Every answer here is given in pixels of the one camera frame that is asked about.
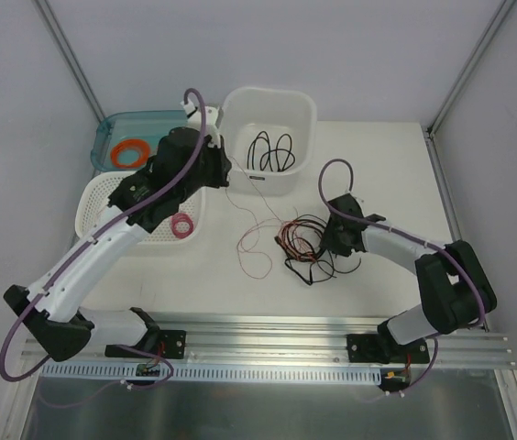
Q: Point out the aluminium mounting rail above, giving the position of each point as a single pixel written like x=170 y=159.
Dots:
x=315 y=341

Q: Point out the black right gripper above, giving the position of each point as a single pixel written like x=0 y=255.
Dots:
x=333 y=236

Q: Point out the right aluminium frame post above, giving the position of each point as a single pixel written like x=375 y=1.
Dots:
x=486 y=38

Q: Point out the aluminium frame post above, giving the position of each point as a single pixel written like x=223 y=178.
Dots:
x=486 y=38
x=61 y=41

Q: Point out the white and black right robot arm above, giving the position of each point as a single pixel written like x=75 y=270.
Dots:
x=454 y=289

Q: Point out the white slotted cable duct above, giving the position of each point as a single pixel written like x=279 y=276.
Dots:
x=99 y=370

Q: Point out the left aluminium frame post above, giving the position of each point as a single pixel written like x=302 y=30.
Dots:
x=61 y=41

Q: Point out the white deep plastic tub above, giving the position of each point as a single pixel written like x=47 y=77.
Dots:
x=269 y=138

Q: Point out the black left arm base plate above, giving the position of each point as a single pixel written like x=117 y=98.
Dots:
x=169 y=344

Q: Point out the teal transparent plastic bin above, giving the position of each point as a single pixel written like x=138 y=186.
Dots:
x=124 y=141

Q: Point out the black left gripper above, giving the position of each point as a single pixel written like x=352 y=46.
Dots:
x=218 y=165

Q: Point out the white perforated plastic basket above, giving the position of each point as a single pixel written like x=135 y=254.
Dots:
x=170 y=233

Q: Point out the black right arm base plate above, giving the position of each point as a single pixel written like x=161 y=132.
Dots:
x=373 y=348

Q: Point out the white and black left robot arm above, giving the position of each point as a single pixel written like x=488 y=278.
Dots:
x=51 y=308

